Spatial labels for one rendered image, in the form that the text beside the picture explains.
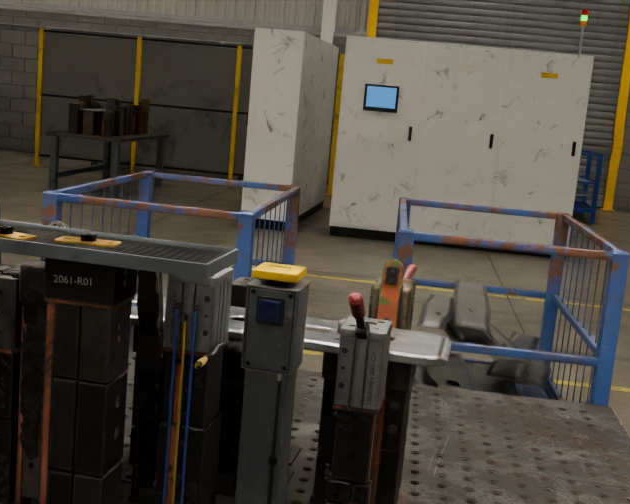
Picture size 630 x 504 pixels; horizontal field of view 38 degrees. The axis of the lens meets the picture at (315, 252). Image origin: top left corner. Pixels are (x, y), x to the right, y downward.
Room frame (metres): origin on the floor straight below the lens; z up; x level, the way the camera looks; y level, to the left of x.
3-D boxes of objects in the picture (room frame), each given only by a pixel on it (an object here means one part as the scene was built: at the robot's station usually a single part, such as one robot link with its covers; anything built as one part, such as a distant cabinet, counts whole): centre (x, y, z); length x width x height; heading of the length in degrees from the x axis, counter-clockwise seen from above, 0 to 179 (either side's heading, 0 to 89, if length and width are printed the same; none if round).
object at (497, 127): (9.46, -1.33, 1.22); 2.40 x 0.54 x 2.45; 85
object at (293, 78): (10.55, 0.38, 1.22); 2.40 x 0.54 x 2.45; 171
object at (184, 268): (1.23, 0.30, 1.16); 0.37 x 0.14 x 0.02; 79
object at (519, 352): (3.77, -0.73, 0.47); 1.20 x 0.80 x 0.95; 176
